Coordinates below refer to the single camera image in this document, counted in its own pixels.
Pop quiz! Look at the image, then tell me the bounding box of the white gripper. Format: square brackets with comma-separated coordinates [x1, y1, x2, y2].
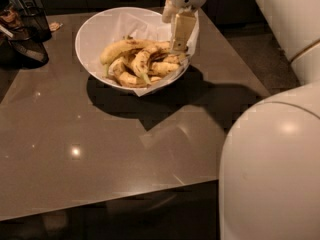
[162, 0, 207, 53]

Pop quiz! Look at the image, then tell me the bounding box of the spotted yellow banana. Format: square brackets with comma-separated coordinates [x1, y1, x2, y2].
[131, 45, 158, 85]

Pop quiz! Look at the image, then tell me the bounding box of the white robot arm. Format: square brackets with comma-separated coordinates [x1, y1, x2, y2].
[219, 0, 320, 240]

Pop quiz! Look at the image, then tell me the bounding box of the yellow banana, right middle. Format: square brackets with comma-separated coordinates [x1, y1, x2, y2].
[163, 53, 186, 64]

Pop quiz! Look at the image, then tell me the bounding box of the yellow banana, lower right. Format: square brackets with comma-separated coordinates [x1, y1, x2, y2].
[148, 62, 180, 77]

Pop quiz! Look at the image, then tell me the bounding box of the long yellow banana, top left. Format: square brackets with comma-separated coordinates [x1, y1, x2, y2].
[100, 39, 153, 65]

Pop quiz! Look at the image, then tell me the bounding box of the white bowl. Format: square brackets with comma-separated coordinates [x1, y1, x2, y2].
[74, 6, 192, 93]

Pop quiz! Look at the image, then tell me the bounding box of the yellow banana, bottom front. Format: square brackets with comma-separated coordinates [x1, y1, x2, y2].
[117, 72, 161, 88]

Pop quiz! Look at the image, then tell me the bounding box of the yellow banana, left lower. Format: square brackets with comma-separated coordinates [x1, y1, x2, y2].
[107, 57, 126, 79]

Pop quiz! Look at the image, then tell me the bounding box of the white paper liner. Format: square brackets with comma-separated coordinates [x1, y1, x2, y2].
[113, 7, 199, 97]

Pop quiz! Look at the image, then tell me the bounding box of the small crumpled wrapper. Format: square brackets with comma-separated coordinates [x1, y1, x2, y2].
[49, 22, 62, 32]

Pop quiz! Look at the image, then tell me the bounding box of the black mesh basket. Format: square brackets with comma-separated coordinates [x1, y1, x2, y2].
[20, 7, 52, 42]

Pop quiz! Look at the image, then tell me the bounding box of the black mesh tray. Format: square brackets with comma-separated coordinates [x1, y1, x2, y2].
[0, 28, 49, 69]

